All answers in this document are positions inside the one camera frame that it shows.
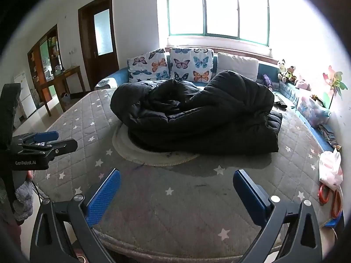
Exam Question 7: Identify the black puffer down jacket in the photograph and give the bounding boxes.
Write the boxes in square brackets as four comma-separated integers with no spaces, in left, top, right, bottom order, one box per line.
[110,71,283,156]

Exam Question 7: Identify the white small fridge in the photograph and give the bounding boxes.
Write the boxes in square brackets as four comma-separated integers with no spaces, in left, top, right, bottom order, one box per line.
[14,73,36,119]

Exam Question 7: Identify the grey knitted cloth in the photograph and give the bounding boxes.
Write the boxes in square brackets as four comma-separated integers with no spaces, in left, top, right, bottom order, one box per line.
[13,181,33,222]

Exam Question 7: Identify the orange scissors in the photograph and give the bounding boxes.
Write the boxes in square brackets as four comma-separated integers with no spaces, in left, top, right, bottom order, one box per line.
[318,183,342,219]

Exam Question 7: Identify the wooden side table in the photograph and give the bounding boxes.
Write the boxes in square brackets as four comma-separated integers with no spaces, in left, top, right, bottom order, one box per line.
[35,66,86,116]

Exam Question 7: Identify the white round mat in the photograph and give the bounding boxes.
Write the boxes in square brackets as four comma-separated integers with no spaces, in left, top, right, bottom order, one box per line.
[112,121,199,167]

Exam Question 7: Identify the wooden display cabinet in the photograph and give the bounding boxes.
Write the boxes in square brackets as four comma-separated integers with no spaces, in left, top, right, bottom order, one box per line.
[27,25,63,103]

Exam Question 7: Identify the white pink plastic bag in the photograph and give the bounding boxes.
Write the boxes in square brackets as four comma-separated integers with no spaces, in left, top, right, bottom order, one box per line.
[318,148,343,191]

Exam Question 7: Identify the grey star-pattern mattress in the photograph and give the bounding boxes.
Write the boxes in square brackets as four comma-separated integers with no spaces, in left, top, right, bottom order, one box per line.
[34,89,331,262]

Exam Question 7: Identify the dark brown wooden door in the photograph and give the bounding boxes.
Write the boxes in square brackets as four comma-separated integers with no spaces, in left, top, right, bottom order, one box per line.
[78,0,119,90]

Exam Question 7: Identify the left butterfly pillow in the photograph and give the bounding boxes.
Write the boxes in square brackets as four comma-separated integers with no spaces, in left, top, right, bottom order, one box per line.
[127,49,170,83]

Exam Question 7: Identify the butterfly pillow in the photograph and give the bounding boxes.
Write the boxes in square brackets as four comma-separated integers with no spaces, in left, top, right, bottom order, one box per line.
[127,49,170,83]
[170,48,214,84]

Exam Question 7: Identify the pastel cartoon gift bag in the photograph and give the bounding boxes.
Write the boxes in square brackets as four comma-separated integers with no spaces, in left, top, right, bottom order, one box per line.
[297,96,331,128]

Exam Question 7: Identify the black remote control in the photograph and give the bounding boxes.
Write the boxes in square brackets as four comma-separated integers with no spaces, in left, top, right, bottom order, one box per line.
[274,94,287,109]

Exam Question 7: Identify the pink plush toy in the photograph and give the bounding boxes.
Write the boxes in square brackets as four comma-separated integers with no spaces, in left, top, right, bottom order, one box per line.
[294,77,311,91]

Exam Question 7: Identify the right butterfly pillow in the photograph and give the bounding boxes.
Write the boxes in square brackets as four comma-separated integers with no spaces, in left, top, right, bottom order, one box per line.
[170,48,214,84]

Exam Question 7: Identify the purple small item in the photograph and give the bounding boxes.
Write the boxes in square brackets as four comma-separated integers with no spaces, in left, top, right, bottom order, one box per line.
[262,74,273,90]

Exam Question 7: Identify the brown bear plush toy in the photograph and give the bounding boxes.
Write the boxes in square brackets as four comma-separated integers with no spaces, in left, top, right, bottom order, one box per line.
[286,65,297,84]

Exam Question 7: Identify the colourful pinwheel toy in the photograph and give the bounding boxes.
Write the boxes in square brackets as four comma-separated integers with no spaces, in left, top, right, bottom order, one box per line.
[323,65,348,109]

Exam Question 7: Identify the panda plush toy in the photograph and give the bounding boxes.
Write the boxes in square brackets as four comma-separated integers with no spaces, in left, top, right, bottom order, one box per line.
[277,59,287,83]

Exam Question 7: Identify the plain white pillow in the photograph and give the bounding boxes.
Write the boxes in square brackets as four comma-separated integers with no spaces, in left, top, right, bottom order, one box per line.
[217,52,259,81]

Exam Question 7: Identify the green framed window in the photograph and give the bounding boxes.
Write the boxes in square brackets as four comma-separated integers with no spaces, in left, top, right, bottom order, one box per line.
[167,0,270,46]

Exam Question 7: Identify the blue bed frame cushion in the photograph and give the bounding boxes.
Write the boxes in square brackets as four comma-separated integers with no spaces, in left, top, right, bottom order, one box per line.
[94,60,337,151]

